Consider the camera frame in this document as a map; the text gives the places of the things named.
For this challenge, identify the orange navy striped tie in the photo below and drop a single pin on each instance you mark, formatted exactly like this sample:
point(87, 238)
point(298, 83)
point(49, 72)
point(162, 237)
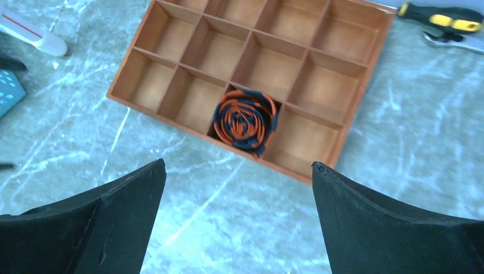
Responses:
point(246, 120)

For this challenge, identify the white pvc pipe stand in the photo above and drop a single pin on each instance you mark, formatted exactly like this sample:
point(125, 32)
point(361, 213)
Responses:
point(42, 39)

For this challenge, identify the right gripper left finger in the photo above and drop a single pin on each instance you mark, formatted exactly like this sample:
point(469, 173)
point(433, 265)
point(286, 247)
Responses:
point(103, 230)

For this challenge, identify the brown compartment tray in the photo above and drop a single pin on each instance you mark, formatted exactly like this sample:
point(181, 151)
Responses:
point(314, 58)

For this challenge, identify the blue plastic basket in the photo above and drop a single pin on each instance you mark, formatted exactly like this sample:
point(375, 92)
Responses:
point(11, 92)

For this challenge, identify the orange black screwdriver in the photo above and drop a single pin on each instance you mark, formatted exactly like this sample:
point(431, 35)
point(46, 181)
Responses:
point(456, 20)

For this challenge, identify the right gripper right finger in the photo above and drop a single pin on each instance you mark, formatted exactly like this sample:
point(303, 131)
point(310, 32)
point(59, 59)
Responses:
point(366, 231)

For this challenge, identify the silver wrench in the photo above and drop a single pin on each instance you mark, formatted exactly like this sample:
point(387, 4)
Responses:
point(447, 40)

